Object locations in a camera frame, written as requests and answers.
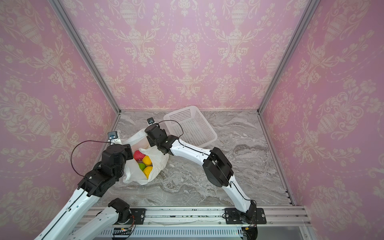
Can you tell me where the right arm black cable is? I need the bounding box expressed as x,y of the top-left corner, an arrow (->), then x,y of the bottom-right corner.
154,119 -> 258,211

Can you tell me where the green fruit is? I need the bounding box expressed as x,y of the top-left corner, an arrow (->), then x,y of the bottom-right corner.
138,163 -> 147,171

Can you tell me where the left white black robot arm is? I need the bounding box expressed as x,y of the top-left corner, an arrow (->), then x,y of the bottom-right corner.
36,144 -> 134,240

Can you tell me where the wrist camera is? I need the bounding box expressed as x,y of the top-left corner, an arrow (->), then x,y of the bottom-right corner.
147,118 -> 155,126
108,131 -> 122,145

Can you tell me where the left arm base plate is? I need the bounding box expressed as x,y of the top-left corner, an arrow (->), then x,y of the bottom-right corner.
127,208 -> 147,225

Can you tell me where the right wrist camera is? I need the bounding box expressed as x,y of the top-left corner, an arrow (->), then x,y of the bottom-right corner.
147,118 -> 155,126

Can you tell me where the right aluminium corner post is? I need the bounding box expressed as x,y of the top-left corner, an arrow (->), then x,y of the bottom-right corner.
258,0 -> 320,115

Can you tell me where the aluminium front rail frame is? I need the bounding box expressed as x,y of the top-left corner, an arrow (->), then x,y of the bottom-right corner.
53,205 -> 316,240

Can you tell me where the aluminium corner post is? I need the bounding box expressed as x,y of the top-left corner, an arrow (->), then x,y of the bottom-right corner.
258,0 -> 320,115
48,0 -> 121,115

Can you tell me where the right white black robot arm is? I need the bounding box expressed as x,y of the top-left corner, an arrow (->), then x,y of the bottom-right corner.
145,123 -> 257,225

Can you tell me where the left aluminium corner post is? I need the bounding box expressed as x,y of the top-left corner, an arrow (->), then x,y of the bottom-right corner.
48,0 -> 121,115

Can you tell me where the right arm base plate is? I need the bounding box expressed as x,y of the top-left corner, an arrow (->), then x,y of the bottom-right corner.
222,208 -> 267,225

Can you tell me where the red fruit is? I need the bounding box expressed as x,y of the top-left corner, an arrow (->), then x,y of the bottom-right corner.
133,150 -> 146,162

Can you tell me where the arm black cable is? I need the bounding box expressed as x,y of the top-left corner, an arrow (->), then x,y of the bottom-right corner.
154,119 -> 258,211
70,139 -> 113,178

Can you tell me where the white plastic mesh basket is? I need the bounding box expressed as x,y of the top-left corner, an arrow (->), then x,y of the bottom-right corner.
164,106 -> 218,148

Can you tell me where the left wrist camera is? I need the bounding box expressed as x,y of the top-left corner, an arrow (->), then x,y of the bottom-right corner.
108,131 -> 122,145

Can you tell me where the yellow lemon fruit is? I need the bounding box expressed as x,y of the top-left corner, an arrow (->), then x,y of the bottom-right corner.
142,156 -> 153,166

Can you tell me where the white plastic bag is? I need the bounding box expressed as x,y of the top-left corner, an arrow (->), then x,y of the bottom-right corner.
116,129 -> 169,185

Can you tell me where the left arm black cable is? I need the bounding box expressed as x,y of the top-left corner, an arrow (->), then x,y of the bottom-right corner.
70,139 -> 113,178

